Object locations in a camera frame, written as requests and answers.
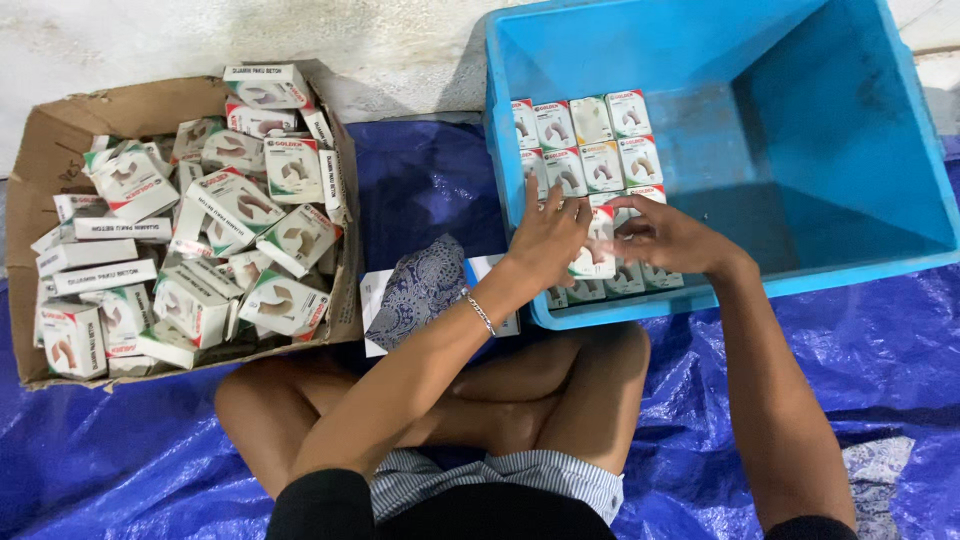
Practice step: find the person's left hand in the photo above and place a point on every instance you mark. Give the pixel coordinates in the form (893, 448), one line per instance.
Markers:
(544, 247)

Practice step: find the person's right hand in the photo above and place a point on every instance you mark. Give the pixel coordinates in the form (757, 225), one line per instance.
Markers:
(675, 244)

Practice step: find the person's left fingers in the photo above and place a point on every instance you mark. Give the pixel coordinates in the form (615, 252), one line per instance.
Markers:
(556, 206)

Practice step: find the person's right fingers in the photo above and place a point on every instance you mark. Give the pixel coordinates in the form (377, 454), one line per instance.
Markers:
(630, 214)

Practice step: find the small white nail box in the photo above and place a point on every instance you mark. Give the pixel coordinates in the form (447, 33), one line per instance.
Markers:
(600, 262)

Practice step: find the rows of packed white boxes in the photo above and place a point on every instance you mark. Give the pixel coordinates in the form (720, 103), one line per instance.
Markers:
(600, 157)

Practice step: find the blue paisley cloth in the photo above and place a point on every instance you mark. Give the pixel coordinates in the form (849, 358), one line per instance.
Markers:
(420, 292)

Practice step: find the person's right leg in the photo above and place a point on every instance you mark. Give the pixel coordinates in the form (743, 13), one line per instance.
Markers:
(592, 390)

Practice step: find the person's leg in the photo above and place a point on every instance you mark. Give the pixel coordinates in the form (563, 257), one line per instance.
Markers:
(262, 405)
(592, 390)

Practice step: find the blue plastic crate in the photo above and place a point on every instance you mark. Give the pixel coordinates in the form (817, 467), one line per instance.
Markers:
(825, 150)

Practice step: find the blue plastic tarp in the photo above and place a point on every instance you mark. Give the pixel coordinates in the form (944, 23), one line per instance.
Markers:
(675, 450)

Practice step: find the striped shorts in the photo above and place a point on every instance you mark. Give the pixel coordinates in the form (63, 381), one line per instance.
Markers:
(525, 480)

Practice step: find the black shirt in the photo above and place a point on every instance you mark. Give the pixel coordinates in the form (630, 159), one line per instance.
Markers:
(450, 517)

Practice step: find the person's left leg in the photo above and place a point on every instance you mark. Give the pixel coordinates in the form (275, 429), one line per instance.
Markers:
(262, 405)

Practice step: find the heap of loose white boxes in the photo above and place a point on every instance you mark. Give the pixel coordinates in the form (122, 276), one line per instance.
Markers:
(195, 240)

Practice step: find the pale patterned cloth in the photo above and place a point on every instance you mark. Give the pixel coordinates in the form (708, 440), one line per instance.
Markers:
(877, 480)

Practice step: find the brown cardboard carton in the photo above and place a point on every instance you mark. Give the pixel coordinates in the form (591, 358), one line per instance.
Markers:
(52, 150)

